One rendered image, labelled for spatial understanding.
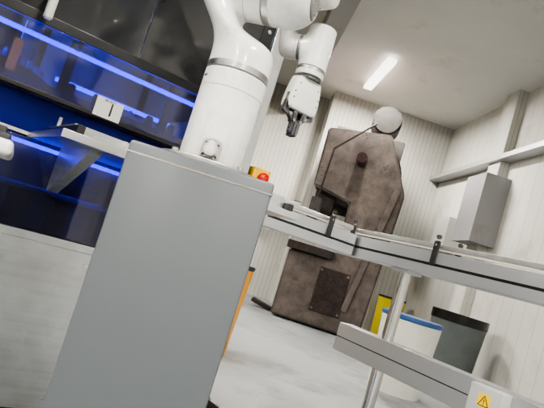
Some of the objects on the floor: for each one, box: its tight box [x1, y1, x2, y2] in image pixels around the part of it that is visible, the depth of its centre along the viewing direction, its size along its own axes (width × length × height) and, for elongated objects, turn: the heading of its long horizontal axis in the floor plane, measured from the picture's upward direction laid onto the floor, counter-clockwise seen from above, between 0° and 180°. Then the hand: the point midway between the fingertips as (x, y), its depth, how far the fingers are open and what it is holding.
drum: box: [370, 294, 406, 334], centre depth 804 cm, size 41×41×64 cm
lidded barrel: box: [368, 308, 444, 402], centre depth 428 cm, size 49×49×60 cm
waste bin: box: [430, 306, 490, 374], centre depth 552 cm, size 58×56×71 cm
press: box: [251, 106, 406, 334], centre depth 735 cm, size 158×138×302 cm
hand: (292, 129), depth 158 cm, fingers closed
